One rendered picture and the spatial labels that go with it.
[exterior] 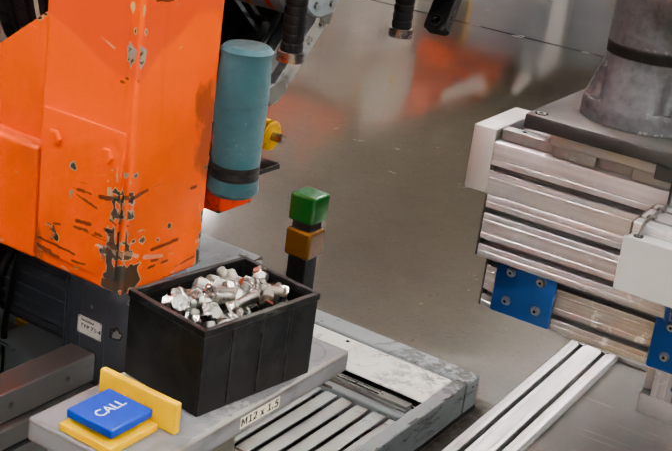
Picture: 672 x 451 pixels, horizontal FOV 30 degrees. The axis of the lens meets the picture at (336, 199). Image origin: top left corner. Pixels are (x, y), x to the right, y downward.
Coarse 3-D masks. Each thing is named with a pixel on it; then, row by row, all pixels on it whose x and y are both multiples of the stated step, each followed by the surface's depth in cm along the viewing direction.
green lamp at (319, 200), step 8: (296, 192) 166; (304, 192) 166; (312, 192) 167; (320, 192) 167; (296, 200) 166; (304, 200) 165; (312, 200) 165; (320, 200) 166; (328, 200) 167; (296, 208) 166; (304, 208) 166; (312, 208) 165; (320, 208) 166; (296, 216) 167; (304, 216) 166; (312, 216) 165; (320, 216) 167; (312, 224) 166
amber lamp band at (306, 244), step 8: (288, 232) 168; (296, 232) 167; (304, 232) 167; (312, 232) 167; (320, 232) 168; (288, 240) 168; (296, 240) 168; (304, 240) 167; (312, 240) 167; (320, 240) 169; (288, 248) 169; (296, 248) 168; (304, 248) 167; (312, 248) 168; (320, 248) 170; (296, 256) 168; (304, 256) 167; (312, 256) 168
